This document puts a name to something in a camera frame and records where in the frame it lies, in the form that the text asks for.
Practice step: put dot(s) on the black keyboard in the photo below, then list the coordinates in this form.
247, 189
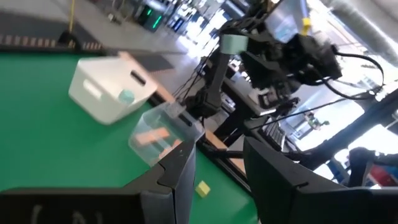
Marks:
273, 135

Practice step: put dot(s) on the short tan block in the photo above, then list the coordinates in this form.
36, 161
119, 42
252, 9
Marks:
169, 151

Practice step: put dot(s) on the clear plastic bin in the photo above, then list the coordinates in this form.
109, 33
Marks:
149, 123

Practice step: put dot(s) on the black hazard-striped floor mat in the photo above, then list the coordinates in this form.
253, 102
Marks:
31, 28

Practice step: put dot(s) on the yellow cube block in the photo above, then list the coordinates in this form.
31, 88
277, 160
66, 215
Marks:
202, 189

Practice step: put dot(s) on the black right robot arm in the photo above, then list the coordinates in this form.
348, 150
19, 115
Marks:
219, 74

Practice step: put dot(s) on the black stand beam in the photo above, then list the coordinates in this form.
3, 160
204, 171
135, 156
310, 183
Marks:
357, 130

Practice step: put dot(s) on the yellow tape tag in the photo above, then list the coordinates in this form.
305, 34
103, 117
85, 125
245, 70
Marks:
306, 26

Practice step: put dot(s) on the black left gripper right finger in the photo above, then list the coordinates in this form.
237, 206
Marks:
273, 186

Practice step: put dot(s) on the mint cube block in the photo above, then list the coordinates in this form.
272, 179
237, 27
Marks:
234, 44

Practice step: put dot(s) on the white plastic bin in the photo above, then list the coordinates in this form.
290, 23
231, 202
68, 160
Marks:
105, 112

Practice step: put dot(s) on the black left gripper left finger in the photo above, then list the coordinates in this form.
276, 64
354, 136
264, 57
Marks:
174, 193

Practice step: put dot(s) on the silver ventilation duct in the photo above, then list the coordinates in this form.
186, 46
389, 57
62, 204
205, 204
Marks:
367, 28

